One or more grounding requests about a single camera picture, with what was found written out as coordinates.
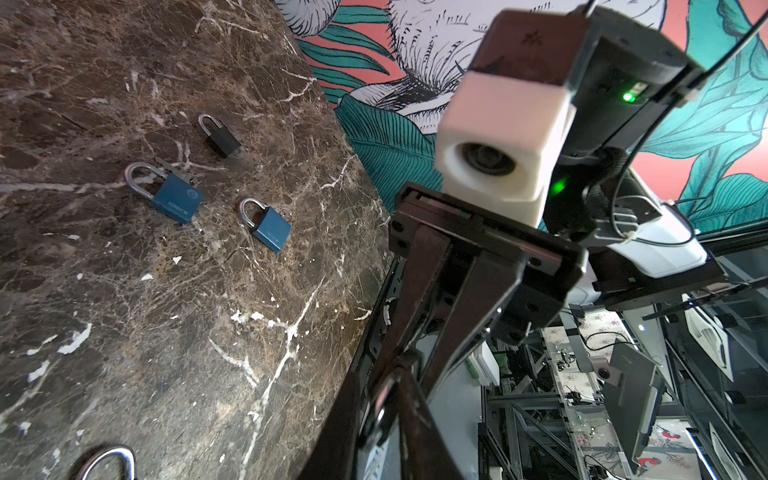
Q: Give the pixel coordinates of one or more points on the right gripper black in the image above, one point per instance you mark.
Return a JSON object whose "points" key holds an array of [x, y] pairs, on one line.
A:
{"points": [[476, 273]]}

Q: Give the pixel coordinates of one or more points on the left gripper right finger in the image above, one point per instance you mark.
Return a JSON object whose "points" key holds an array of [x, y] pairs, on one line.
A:
{"points": [[423, 453]]}

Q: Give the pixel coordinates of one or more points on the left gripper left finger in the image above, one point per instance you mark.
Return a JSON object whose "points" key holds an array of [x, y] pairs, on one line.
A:
{"points": [[333, 456]]}

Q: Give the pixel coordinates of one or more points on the dark grey padlock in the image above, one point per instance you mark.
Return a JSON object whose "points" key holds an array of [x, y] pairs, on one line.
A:
{"points": [[380, 414]]}

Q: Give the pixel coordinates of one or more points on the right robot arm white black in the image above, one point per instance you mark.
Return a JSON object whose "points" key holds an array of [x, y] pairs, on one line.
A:
{"points": [[710, 155]]}

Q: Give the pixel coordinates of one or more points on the small black padlock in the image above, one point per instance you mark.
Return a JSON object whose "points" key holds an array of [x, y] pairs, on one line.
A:
{"points": [[218, 136]]}

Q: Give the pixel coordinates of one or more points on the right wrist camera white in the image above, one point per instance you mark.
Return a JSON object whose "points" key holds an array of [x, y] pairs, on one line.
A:
{"points": [[502, 132]]}

